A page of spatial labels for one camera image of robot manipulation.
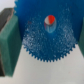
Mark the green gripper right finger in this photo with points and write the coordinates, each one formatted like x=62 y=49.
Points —
x=81 y=41

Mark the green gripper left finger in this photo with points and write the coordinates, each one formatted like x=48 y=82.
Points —
x=10 y=42

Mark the blue gear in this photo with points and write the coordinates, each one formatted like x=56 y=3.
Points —
x=46 y=28

